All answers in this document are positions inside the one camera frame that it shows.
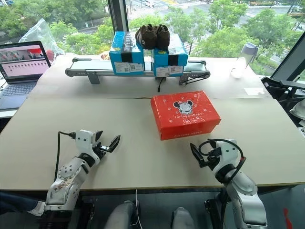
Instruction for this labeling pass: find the black metal stand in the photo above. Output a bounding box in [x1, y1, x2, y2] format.
[260, 75, 305, 127]

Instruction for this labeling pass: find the black conveyor power cable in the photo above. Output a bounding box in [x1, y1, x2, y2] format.
[157, 76, 168, 93]

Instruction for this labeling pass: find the blue shoe box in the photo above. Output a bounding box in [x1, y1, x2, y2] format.
[109, 31, 145, 75]
[152, 33, 188, 78]

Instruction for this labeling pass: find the person's leg in jeans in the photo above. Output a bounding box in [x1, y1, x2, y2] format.
[0, 192, 46, 218]

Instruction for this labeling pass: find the black window frame post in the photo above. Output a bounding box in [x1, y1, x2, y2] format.
[106, 0, 131, 33]

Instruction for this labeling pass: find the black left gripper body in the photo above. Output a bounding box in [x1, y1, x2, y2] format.
[94, 144, 113, 161]

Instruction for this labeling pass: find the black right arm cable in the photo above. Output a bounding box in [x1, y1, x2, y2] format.
[198, 138, 246, 185]

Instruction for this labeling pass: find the grey conveyor belt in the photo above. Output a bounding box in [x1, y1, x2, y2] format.
[64, 57, 211, 87]

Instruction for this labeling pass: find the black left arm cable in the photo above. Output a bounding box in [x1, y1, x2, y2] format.
[55, 131, 77, 182]

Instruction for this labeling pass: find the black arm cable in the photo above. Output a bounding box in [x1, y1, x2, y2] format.
[198, 138, 246, 185]
[55, 131, 77, 182]

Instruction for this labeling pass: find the clear plastic bag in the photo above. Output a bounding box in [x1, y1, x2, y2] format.
[18, 18, 65, 57]

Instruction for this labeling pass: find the thin white cable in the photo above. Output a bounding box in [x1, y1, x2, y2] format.
[135, 189, 141, 226]

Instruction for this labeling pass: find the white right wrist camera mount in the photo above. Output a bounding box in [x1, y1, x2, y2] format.
[211, 138, 242, 177]

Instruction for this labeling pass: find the clear plastic water bottle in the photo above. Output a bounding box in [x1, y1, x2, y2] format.
[230, 42, 259, 79]

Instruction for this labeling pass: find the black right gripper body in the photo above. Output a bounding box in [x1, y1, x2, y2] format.
[199, 154, 220, 171]

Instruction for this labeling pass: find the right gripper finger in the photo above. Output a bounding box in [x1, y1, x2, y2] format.
[190, 142, 204, 166]

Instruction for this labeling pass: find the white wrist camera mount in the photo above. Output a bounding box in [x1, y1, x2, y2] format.
[211, 138, 242, 177]
[75, 129, 100, 165]

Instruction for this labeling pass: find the red shoe box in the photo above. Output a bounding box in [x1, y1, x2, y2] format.
[150, 90, 222, 141]

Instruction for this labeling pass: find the brown shoe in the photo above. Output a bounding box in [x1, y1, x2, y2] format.
[154, 23, 171, 50]
[134, 24, 157, 50]

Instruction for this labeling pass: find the grey rounded robot leg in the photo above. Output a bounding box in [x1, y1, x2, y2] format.
[172, 207, 195, 229]
[110, 200, 134, 229]

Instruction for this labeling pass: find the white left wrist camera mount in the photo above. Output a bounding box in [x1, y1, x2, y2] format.
[75, 129, 100, 165]

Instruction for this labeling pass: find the open grey laptop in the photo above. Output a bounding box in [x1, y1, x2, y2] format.
[0, 41, 52, 111]

